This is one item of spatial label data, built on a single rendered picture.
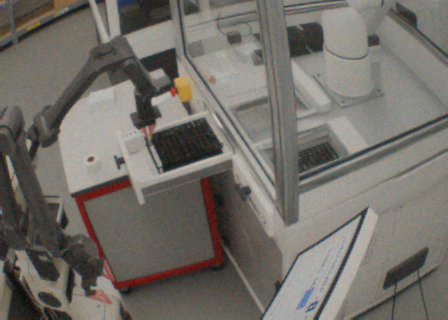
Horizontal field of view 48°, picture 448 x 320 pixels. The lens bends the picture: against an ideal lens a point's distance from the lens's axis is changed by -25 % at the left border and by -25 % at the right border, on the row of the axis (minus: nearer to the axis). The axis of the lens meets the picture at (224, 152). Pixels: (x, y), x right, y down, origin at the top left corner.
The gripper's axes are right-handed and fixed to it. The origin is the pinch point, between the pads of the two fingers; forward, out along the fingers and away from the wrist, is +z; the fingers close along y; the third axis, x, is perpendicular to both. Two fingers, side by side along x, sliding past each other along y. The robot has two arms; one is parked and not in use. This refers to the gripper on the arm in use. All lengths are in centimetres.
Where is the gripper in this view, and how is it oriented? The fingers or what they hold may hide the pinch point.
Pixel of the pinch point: (148, 135)
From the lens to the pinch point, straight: 217.8
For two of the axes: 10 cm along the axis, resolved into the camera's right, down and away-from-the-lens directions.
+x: 3.5, 6.0, -7.2
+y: -9.3, 2.9, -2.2
